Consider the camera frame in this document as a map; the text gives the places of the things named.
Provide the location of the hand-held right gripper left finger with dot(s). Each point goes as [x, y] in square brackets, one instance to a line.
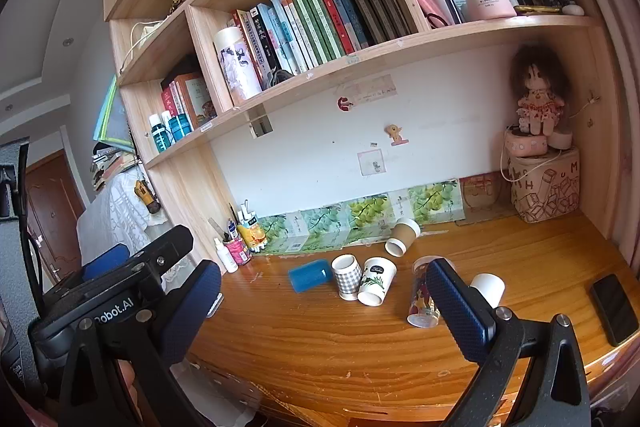
[192, 312]

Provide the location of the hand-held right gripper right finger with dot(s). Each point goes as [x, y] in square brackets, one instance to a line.
[457, 312]

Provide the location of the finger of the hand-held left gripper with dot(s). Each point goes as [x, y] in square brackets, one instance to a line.
[107, 259]
[162, 249]

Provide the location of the colourful floral print cup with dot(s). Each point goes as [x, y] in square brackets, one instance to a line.
[420, 302]

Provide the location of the plain white cup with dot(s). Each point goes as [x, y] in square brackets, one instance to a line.
[490, 289]

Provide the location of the pink pen cup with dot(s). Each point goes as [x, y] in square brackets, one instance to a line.
[239, 252]

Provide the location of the white leaf print cup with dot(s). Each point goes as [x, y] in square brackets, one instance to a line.
[375, 282]

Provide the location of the brown paper cup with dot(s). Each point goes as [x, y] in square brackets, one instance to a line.
[402, 237]

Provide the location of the grey checked cup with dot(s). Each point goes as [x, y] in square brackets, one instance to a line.
[346, 277]

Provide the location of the blue cup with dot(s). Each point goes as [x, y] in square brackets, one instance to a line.
[307, 276]

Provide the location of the white lace cloth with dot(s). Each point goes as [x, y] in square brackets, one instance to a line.
[117, 222]

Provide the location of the hanging brown charm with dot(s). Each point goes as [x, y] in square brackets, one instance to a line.
[147, 197]

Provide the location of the small white bottle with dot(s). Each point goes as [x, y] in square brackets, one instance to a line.
[227, 257]

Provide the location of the brown wooden door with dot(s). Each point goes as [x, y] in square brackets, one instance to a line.
[52, 212]

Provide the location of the grey panel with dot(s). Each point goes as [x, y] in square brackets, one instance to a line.
[20, 267]

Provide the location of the yellow cartoon pen holder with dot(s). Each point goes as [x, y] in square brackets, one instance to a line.
[252, 232]

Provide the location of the stack of papers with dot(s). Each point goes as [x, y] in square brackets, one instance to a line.
[110, 164]

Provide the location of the green grape print box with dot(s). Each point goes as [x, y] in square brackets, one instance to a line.
[322, 224]
[435, 199]
[280, 234]
[370, 214]

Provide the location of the teal bottle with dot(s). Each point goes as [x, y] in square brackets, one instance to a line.
[160, 134]
[180, 124]

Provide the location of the red book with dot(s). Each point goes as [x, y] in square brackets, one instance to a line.
[169, 104]

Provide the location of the teal folder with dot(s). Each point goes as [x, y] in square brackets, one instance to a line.
[114, 112]

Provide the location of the beige printed storage box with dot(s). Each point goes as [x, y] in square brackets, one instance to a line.
[545, 192]

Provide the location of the orange cover book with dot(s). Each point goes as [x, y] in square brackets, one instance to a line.
[197, 99]

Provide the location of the black smartphone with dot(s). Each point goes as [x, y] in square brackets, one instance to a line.
[614, 309]

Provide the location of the pink music box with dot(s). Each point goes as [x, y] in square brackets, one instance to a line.
[525, 144]

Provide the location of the small white round device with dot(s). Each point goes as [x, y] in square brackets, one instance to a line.
[561, 141]

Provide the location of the white printed cylinder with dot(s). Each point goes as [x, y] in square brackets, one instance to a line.
[237, 62]

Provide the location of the brown haired cloth doll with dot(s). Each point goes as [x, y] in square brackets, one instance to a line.
[539, 92]

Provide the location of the row of green blue books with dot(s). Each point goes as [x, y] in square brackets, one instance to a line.
[320, 22]

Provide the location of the pink pouch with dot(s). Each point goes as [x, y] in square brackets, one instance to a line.
[430, 7]

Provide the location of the white cream jar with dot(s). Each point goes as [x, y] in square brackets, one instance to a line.
[489, 2]

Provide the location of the gold hair clip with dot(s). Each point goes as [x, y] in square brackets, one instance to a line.
[537, 9]

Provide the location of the white oval stone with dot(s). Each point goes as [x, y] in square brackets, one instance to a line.
[573, 10]

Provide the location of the clear square wall sticker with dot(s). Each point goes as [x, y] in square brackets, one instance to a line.
[371, 163]

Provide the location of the yellow cartoon wall sticker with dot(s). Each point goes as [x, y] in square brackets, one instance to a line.
[395, 134]

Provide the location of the red wall sticker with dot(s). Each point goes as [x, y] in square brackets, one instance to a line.
[344, 103]

